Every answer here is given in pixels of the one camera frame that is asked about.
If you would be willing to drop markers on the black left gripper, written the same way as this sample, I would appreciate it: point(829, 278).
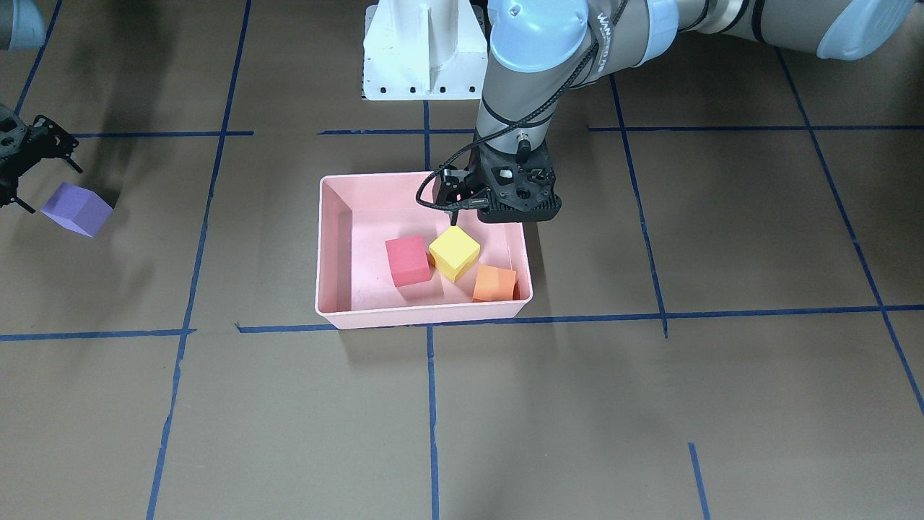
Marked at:
point(458, 190)

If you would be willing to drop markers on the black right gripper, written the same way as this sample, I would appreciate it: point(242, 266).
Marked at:
point(10, 149)

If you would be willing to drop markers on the yellow foam block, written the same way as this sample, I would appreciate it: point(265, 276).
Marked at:
point(454, 252)

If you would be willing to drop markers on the purple foam block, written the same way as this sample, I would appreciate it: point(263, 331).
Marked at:
point(77, 209)

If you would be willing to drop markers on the red foam block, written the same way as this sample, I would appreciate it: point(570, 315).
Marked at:
point(408, 260)

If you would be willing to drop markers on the orange foam block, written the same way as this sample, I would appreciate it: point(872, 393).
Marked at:
point(493, 284)

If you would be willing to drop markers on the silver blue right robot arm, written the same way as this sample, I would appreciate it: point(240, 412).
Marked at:
point(22, 28)

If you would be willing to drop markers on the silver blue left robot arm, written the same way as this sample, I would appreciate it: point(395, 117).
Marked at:
point(538, 50)

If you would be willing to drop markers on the pink plastic bin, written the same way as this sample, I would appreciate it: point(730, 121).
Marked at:
point(354, 289)

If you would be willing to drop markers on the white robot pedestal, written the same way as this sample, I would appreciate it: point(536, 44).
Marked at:
point(424, 50)

